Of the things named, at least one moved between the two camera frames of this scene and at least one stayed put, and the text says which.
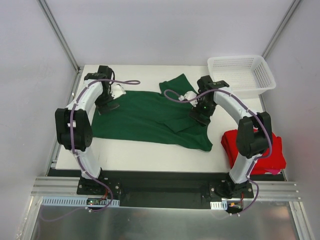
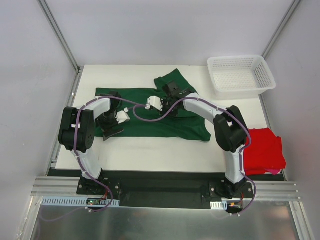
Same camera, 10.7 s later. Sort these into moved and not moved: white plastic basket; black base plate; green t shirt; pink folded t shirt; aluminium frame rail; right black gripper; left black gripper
Moved: right black gripper; left black gripper; green t shirt
Not moved: aluminium frame rail; black base plate; pink folded t shirt; white plastic basket
